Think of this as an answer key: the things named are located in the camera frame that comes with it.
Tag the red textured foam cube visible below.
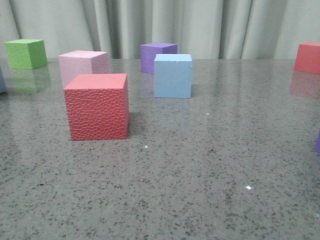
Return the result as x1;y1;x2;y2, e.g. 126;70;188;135
64;73;129;141

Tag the purple foam cube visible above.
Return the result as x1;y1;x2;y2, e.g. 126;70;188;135
140;42;178;74

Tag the pink foam cube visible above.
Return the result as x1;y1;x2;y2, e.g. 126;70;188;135
58;50;110;88

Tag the light blue foam cube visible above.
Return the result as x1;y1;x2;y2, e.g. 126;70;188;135
153;54;193;98
0;68;7;94

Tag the grey-green curtain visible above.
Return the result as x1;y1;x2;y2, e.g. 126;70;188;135
0;0;320;59

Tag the orange-red smooth foam cube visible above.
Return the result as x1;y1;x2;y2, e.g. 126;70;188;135
293;42;320;74

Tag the purple cube at right edge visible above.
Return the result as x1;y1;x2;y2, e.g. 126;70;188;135
314;132;320;153

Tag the green foam cube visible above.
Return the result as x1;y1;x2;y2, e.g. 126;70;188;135
4;39;48;70

